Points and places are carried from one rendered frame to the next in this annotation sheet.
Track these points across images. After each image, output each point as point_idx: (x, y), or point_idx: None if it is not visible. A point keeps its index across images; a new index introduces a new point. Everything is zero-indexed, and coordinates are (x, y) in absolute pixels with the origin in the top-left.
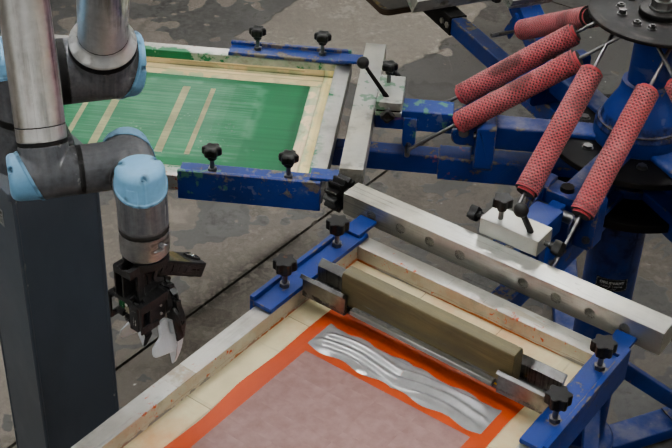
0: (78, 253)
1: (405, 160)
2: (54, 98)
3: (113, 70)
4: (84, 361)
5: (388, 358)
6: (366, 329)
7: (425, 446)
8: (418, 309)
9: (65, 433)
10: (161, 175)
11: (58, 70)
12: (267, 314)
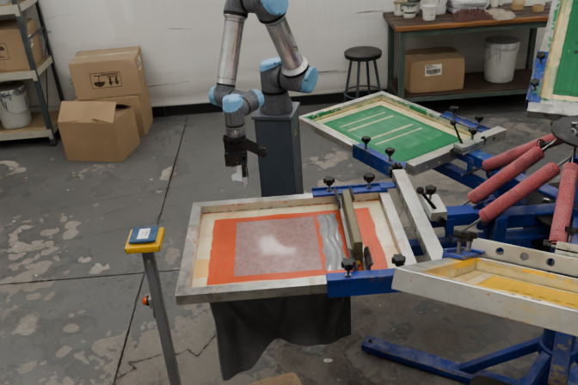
0: (281, 154)
1: (470, 181)
2: (228, 68)
3: (290, 76)
4: None
5: (335, 232)
6: None
7: (302, 262)
8: (347, 212)
9: None
10: (234, 101)
11: (235, 58)
12: (311, 197)
